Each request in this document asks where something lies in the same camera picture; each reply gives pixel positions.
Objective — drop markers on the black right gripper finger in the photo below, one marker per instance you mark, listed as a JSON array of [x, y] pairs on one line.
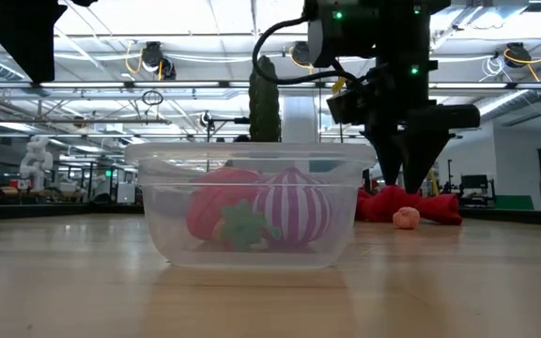
[[388, 155], [421, 155]]

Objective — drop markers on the purple white striped toy onion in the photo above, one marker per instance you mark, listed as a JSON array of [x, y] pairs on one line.
[[298, 206]]

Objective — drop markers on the large red toy strawberry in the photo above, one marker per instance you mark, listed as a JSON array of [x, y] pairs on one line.
[[209, 202]]

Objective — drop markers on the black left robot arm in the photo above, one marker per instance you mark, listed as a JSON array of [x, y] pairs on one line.
[[21, 33]]

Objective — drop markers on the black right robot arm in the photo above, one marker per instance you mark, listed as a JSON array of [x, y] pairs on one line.
[[392, 28]]

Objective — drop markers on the clear plastic tupperware container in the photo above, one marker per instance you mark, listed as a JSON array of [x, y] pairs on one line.
[[167, 225]]

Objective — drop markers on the red cloth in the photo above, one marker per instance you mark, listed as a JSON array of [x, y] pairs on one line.
[[383, 206]]

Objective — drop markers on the black monitor cart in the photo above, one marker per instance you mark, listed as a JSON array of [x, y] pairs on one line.
[[474, 183]]

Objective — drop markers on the pink toy peach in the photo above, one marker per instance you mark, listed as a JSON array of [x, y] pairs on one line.
[[406, 218]]

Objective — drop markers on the green panel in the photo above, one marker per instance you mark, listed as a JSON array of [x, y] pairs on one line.
[[514, 202]]

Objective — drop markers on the green cactus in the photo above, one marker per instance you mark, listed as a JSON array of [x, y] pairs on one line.
[[265, 103]]

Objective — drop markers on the white robot figure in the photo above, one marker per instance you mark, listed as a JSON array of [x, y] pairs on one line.
[[36, 162]]

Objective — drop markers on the black aluminium table frame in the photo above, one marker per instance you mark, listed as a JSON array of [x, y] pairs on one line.
[[40, 212]]

